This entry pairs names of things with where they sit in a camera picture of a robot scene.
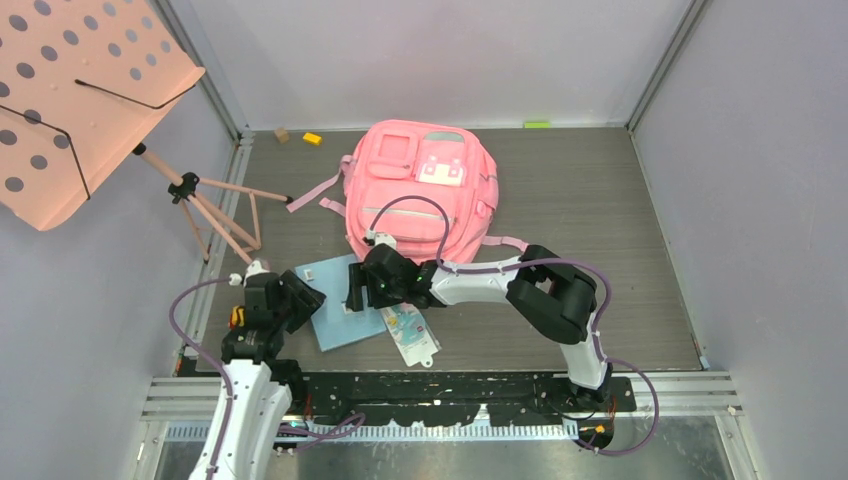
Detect light blue notebook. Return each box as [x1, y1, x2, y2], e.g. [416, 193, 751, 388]
[295, 254, 386, 352]

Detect packaged blue correction tape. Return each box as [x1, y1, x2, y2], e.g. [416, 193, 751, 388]
[379, 304, 441, 368]

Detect pink student backpack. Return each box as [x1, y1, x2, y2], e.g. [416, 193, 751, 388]
[287, 119, 527, 263]

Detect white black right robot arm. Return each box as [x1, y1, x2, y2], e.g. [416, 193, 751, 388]
[345, 244, 613, 411]

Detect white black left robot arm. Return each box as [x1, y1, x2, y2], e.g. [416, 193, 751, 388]
[189, 260, 326, 479]

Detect yellow blue toy car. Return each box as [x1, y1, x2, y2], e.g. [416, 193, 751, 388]
[228, 306, 245, 329]

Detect small yellow block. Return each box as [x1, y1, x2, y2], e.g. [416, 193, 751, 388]
[302, 132, 323, 146]

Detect small wooden cube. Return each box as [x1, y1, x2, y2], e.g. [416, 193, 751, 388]
[274, 128, 291, 144]

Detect pink perforated music stand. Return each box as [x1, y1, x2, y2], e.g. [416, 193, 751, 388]
[1, 1, 261, 260]

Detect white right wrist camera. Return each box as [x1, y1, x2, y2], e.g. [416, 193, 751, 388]
[363, 229, 397, 250]

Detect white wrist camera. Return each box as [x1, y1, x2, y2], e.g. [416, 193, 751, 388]
[228, 259, 270, 287]
[363, 229, 397, 250]

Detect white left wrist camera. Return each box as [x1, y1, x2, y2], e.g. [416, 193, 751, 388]
[228, 259, 270, 287]

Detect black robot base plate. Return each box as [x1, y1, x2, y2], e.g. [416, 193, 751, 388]
[288, 372, 637, 427]

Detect white slotted cable duct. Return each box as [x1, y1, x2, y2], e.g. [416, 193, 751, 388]
[165, 419, 579, 443]

